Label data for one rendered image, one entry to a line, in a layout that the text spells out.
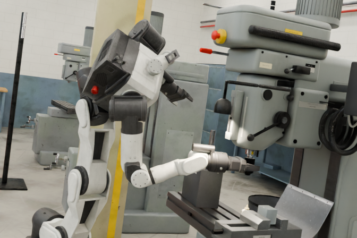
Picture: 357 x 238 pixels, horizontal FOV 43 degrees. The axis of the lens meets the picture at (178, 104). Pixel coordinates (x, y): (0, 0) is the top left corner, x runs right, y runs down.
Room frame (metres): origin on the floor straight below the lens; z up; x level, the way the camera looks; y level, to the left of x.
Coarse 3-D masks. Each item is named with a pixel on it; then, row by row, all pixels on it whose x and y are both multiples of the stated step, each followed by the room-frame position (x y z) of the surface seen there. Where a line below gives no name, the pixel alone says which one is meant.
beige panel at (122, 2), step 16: (112, 0) 3.41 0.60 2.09; (128, 0) 3.46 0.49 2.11; (144, 0) 3.51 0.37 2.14; (96, 16) 3.39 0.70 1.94; (112, 16) 3.42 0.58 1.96; (128, 16) 3.47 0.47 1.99; (144, 16) 3.53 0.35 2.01; (96, 32) 3.37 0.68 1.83; (112, 32) 3.42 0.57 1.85; (128, 32) 3.48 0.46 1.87; (96, 48) 3.38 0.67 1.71; (96, 128) 3.41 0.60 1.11; (112, 160) 3.48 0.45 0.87; (112, 176) 3.49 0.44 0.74; (112, 192) 3.49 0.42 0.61; (112, 208) 3.50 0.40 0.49; (96, 224) 3.45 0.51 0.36; (112, 224) 3.51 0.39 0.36
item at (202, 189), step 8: (184, 176) 2.34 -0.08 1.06; (192, 176) 2.24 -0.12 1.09; (200, 176) 2.15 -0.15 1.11; (208, 176) 2.16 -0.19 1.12; (216, 176) 2.18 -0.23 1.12; (184, 184) 2.33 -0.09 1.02; (192, 184) 2.23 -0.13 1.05; (200, 184) 2.15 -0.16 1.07; (208, 184) 2.16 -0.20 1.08; (216, 184) 2.18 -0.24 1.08; (184, 192) 2.31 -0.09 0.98; (192, 192) 2.21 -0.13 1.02; (200, 192) 2.15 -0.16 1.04; (208, 192) 2.17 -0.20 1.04; (216, 192) 2.18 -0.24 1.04; (192, 200) 2.20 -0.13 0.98; (200, 200) 2.15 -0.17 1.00; (208, 200) 2.17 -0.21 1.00; (216, 200) 2.18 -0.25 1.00
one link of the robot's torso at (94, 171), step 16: (80, 112) 2.14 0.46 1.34; (80, 128) 2.14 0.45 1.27; (112, 128) 2.20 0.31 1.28; (80, 144) 2.18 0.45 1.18; (96, 144) 2.18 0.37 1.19; (112, 144) 2.18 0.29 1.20; (80, 160) 2.16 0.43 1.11; (96, 160) 2.17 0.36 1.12; (96, 176) 2.13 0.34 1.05; (80, 192) 2.11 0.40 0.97; (96, 192) 2.16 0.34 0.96
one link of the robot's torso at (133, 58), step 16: (112, 48) 1.86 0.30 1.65; (128, 48) 1.92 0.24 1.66; (144, 48) 2.00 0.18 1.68; (96, 64) 1.89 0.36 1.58; (112, 64) 1.82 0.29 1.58; (128, 64) 1.88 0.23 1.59; (144, 64) 1.95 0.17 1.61; (96, 80) 1.91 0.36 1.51; (112, 80) 1.89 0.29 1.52; (128, 80) 1.85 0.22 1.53; (144, 80) 1.90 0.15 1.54; (160, 80) 2.00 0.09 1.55; (96, 96) 1.98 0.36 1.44
